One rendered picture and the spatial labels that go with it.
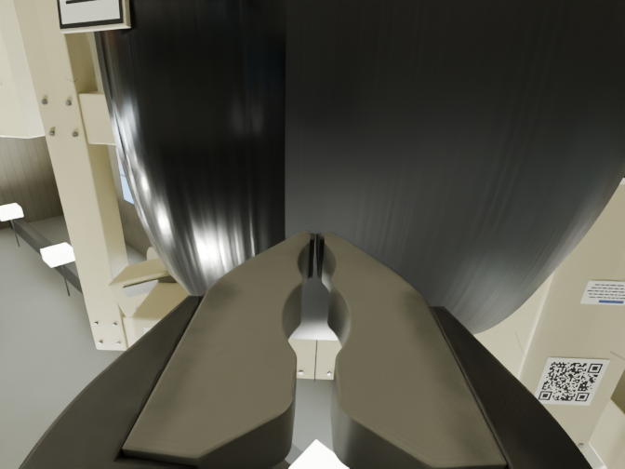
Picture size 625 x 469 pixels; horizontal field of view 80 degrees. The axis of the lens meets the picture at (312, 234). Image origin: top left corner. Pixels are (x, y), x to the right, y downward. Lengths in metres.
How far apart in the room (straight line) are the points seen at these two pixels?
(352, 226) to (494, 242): 0.07
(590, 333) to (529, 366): 0.08
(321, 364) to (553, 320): 0.48
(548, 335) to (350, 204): 0.39
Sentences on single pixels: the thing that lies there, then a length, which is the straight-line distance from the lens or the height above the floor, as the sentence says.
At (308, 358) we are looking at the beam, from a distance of 0.83.
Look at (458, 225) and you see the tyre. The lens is 0.20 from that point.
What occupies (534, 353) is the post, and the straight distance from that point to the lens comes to 0.54.
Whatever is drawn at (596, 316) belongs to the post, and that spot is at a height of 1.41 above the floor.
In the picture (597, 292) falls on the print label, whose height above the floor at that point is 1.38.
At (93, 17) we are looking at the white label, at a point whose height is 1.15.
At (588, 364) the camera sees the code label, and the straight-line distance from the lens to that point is 0.59.
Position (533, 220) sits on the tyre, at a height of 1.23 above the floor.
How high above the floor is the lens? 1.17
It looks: 24 degrees up
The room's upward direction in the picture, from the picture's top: 177 degrees counter-clockwise
